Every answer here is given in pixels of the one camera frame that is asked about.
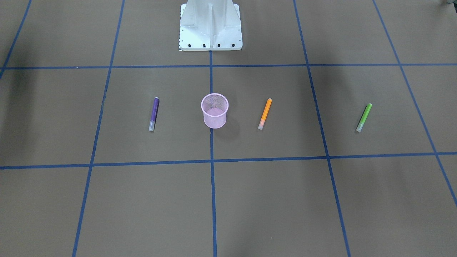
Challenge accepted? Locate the orange marker pen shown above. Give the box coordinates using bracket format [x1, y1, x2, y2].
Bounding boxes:
[258, 98, 272, 130]

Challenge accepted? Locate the purple marker pen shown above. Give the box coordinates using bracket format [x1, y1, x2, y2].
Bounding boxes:
[148, 97, 160, 132]

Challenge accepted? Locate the green marker pen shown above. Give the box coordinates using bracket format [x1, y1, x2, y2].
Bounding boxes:
[356, 104, 372, 133]

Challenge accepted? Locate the pink mesh pen holder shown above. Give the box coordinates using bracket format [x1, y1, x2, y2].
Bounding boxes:
[201, 93, 229, 129]

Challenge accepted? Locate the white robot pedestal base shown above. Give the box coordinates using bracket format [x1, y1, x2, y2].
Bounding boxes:
[179, 0, 243, 51]

